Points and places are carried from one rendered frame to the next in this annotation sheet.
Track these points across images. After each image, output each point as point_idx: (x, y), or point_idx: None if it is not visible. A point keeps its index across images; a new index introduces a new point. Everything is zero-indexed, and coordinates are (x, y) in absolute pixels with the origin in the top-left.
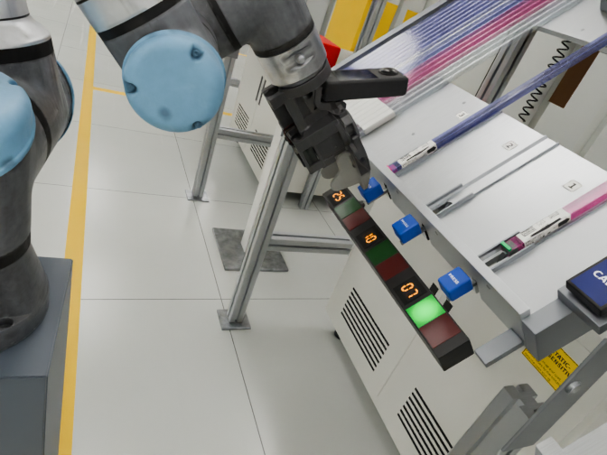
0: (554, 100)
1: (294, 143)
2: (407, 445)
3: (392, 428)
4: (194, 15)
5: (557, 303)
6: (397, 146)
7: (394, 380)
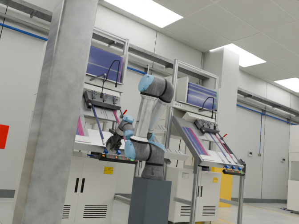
0: None
1: (121, 144)
2: (89, 220)
3: (82, 223)
4: None
5: None
6: (98, 142)
7: (77, 211)
